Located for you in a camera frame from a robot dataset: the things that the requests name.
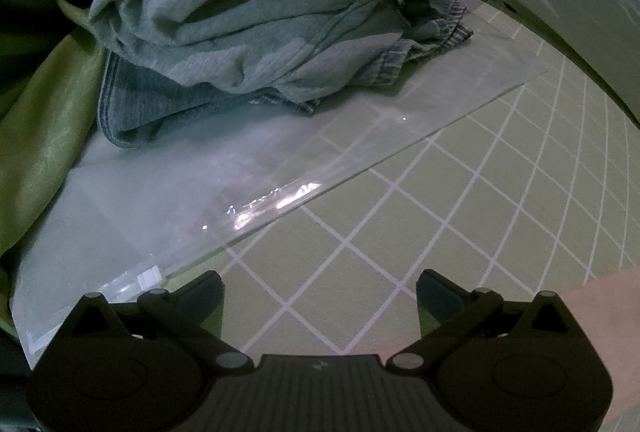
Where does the person's right forearm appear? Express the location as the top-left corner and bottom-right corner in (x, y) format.
(562, 266), (640, 432)

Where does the blue denim garment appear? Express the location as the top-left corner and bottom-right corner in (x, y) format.
(245, 0), (476, 116)

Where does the clear plastic sheet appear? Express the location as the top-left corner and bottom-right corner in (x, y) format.
(10, 0), (551, 370)

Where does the green curtain cloth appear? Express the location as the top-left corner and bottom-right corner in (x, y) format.
(0, 0), (132, 344)

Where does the green grid cutting mat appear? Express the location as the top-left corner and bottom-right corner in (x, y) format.
(165, 0), (640, 359)

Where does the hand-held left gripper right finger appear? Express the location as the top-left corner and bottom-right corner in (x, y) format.
(387, 268), (582, 372)

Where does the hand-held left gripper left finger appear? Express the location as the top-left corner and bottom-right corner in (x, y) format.
(61, 270), (254, 372)

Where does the grey zip hoodie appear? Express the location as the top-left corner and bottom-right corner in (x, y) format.
(87, 0), (482, 106)

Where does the blue ribbed garment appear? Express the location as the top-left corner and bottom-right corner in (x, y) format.
(97, 48), (283, 149)

